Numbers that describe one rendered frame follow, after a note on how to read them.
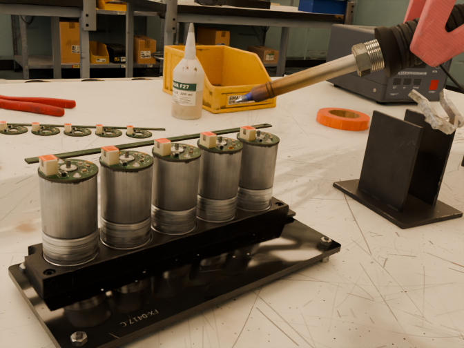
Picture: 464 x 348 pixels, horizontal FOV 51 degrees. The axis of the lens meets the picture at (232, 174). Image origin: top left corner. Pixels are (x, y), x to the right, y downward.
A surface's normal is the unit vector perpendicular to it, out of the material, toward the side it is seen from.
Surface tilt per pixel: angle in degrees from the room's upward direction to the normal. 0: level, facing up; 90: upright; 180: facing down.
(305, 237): 0
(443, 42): 98
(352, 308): 0
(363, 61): 89
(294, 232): 0
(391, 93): 90
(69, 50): 90
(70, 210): 90
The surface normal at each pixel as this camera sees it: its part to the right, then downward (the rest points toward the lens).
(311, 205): 0.09, -0.93
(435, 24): -0.18, 0.48
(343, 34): -0.92, 0.07
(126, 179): 0.21, 0.38
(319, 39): 0.52, 0.36
